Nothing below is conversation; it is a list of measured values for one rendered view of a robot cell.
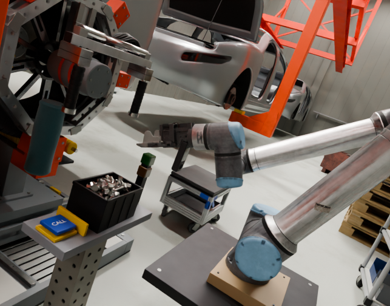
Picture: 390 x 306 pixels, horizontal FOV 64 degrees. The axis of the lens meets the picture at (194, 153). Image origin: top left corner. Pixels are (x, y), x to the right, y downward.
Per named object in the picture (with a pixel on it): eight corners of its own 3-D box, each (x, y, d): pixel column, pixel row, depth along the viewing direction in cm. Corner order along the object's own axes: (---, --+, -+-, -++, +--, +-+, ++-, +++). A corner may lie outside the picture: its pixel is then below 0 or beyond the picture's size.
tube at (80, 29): (77, 34, 114) (85, 4, 111) (117, 49, 107) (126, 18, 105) (35, 19, 98) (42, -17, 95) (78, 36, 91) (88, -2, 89)
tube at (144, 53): (113, 47, 132) (120, 21, 129) (148, 61, 125) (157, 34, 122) (82, 36, 116) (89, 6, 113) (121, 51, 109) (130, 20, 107)
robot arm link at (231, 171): (246, 183, 111) (244, 148, 109) (241, 191, 100) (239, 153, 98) (220, 183, 114) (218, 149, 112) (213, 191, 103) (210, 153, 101)
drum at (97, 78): (70, 84, 128) (78, 50, 125) (108, 102, 120) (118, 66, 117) (40, 79, 115) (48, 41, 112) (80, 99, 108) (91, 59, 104)
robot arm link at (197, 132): (211, 148, 111) (203, 151, 102) (199, 149, 112) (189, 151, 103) (210, 122, 110) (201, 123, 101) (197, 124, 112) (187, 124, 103)
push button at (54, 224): (58, 220, 93) (60, 213, 92) (74, 231, 90) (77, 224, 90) (37, 226, 87) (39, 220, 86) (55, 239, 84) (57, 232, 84)
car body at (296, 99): (265, 107, 1417) (277, 78, 1385) (304, 122, 1351) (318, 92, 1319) (231, 98, 968) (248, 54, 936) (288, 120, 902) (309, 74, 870)
